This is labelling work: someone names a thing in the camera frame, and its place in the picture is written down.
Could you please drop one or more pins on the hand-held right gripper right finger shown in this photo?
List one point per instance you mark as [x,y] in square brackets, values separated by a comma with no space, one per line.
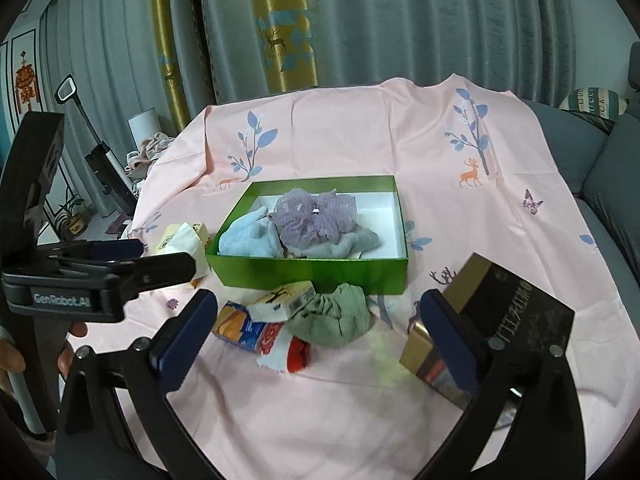
[450,350]

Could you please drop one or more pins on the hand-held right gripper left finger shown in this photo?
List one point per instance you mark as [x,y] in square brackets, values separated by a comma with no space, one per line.
[187,345]

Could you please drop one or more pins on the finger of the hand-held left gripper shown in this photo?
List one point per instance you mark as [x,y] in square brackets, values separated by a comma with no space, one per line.
[120,249]
[160,272]

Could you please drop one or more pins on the yellow tissue pack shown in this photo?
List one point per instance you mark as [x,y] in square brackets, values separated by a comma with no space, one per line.
[185,245]

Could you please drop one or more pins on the blue and orange snack packet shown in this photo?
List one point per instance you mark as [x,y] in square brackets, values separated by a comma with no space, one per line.
[240,330]

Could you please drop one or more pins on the light blue plush glove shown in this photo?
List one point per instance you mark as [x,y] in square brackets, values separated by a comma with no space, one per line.
[245,242]

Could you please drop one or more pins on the red and white packet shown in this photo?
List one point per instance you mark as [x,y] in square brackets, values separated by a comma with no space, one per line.
[280,355]

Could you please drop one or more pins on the small white tissue packet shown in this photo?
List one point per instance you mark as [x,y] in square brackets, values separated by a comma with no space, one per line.
[280,302]

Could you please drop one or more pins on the green fluffy scrunchie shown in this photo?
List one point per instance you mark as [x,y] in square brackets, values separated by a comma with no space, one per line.
[340,320]

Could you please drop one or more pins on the green cardboard box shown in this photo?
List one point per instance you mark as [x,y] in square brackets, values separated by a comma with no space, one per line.
[300,272]

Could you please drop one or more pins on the purple mesh scrunchie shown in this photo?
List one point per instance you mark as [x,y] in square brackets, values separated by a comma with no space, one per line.
[315,220]

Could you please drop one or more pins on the person's left hand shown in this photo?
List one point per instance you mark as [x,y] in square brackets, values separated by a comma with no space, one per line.
[12,357]

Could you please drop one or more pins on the potted plant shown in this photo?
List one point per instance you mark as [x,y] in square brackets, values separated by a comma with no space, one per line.
[72,220]

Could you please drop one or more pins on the black upright vacuum cleaner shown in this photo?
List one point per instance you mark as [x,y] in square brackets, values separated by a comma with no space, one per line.
[107,170]

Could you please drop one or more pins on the black and gold tin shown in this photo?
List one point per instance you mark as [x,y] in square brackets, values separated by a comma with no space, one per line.
[525,310]

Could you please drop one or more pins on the pile of clothes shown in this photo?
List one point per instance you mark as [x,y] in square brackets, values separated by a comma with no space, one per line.
[150,150]

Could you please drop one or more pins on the pink printed tablecloth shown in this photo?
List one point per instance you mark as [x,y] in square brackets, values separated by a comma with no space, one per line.
[350,410]

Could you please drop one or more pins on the white cylindrical container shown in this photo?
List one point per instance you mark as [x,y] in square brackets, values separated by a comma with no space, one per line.
[142,127]

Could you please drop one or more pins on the plain grey curtain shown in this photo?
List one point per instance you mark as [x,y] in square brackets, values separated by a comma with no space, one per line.
[100,60]

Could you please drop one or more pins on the red hanging ornament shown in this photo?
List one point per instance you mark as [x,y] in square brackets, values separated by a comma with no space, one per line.
[27,82]

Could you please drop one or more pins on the shiny gold curtain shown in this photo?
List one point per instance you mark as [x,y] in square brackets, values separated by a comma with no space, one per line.
[170,35]

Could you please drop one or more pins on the grey sofa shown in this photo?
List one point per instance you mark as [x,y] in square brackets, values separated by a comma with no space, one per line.
[615,185]

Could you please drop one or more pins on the striped cushion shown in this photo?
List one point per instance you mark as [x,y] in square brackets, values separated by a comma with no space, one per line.
[595,102]

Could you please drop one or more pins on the grey curtain gold deer band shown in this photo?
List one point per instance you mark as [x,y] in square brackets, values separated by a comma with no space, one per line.
[425,20]

